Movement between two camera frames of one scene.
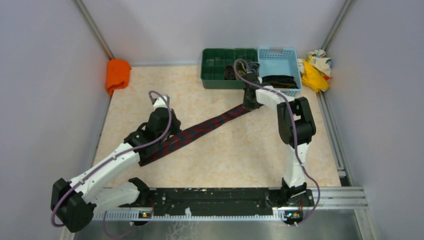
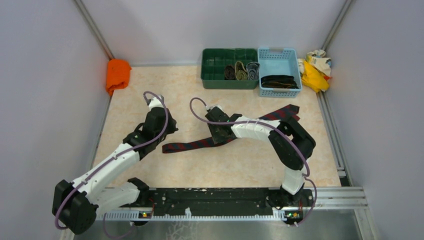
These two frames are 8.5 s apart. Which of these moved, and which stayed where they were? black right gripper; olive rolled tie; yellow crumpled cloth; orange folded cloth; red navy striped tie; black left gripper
Moved: red navy striped tie; black right gripper
Stayed: orange folded cloth; black left gripper; olive rolled tie; yellow crumpled cloth
